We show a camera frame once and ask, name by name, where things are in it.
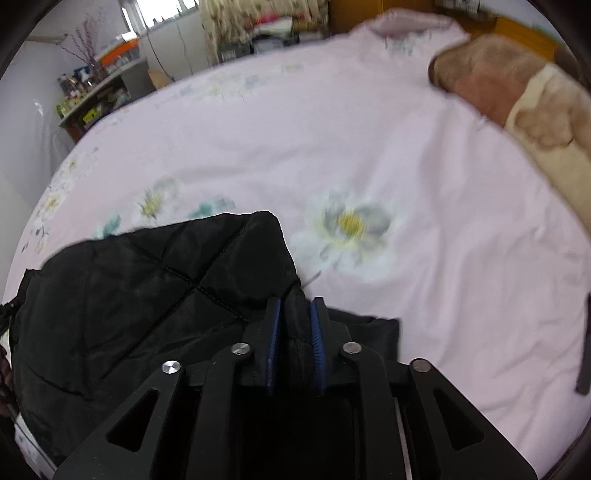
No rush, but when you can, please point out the black puffer jacket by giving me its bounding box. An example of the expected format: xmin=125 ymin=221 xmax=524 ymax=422
xmin=8 ymin=210 xmax=401 ymax=467

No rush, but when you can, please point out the left hand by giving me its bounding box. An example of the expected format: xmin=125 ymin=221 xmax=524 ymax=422
xmin=0 ymin=347 xmax=13 ymax=417

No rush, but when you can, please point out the black phone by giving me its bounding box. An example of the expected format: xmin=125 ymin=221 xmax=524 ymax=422
xmin=575 ymin=295 xmax=591 ymax=396

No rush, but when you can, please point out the pink floral bed sheet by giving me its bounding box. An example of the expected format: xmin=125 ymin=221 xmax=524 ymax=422
xmin=6 ymin=18 xmax=590 ymax=474

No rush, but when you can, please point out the brown bear blanket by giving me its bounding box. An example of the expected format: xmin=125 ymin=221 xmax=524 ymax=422
xmin=429 ymin=34 xmax=590 ymax=228

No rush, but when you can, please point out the wooden shelf unit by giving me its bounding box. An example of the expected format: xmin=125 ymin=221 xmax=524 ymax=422
xmin=59 ymin=58 xmax=156 ymax=143

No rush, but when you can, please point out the orange lid storage box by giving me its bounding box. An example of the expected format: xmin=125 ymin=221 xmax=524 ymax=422
xmin=98 ymin=39 xmax=138 ymax=67

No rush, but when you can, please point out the pink flower branches vase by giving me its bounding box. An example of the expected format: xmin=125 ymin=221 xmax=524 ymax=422
xmin=59 ymin=8 xmax=105 ymax=70

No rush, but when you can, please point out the wooden headboard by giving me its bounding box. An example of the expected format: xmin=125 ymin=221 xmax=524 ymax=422
xmin=457 ymin=11 xmax=567 ymax=61

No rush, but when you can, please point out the pink pillow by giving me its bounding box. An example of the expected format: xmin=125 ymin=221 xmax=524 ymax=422
xmin=365 ymin=8 xmax=464 ymax=38

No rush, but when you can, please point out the heart pattern curtain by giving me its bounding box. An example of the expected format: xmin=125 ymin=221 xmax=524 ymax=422
xmin=199 ymin=0 xmax=329 ymax=65

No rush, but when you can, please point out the clutter pile under curtain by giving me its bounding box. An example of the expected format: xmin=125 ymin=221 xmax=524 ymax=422
xmin=214 ymin=13 xmax=331 ymax=63

